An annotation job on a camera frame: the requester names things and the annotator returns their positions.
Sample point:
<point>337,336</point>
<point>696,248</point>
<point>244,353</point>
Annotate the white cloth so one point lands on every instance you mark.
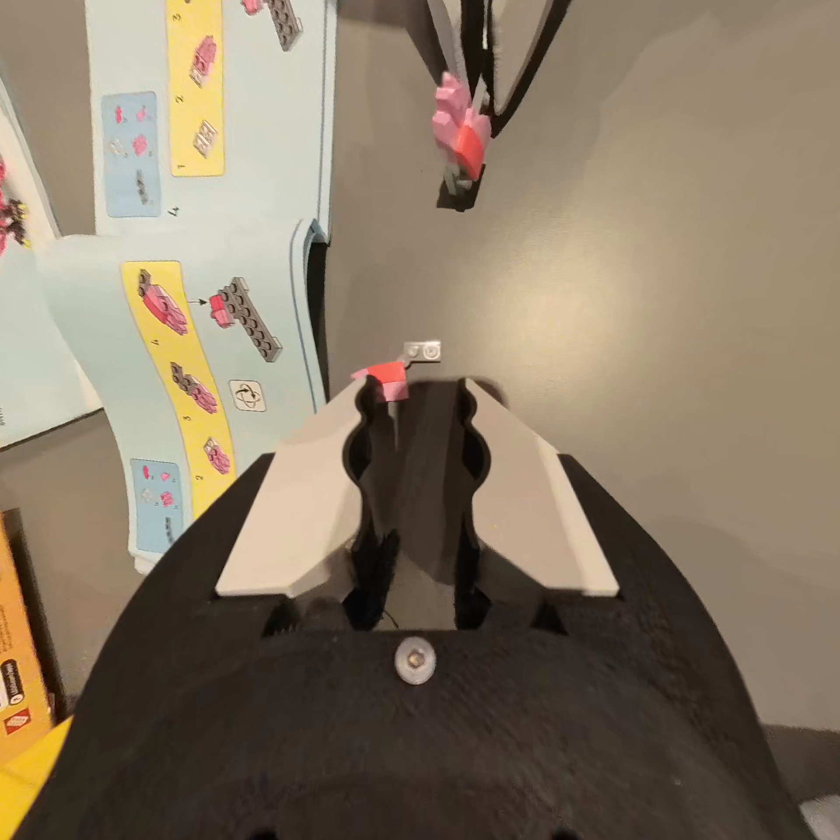
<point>823,820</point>

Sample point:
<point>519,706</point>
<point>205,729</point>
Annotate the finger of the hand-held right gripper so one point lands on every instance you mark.
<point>525,79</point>
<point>446,33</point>

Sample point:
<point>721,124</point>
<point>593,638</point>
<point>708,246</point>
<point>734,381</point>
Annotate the open light blue instruction booklet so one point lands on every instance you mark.
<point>262,197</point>

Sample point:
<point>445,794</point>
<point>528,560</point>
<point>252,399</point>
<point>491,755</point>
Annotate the orange toy set box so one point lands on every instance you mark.
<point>19,623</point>

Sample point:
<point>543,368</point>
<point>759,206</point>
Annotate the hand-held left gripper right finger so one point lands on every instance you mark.
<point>538,525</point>

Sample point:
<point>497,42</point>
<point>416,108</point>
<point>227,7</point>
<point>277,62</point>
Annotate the grey desk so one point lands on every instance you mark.
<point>656,328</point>

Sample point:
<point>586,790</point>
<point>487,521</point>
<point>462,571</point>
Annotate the pink red brick wing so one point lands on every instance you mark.
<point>387,380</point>
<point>463,124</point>

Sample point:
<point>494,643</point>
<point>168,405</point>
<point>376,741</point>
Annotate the small grey brick plate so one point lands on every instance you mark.
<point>423,351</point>
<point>459,180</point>

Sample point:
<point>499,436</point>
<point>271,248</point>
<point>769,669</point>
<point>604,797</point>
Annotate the closed booklet red bird cover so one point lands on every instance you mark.
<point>26,328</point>

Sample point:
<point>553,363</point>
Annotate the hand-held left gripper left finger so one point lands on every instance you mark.
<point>295,525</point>

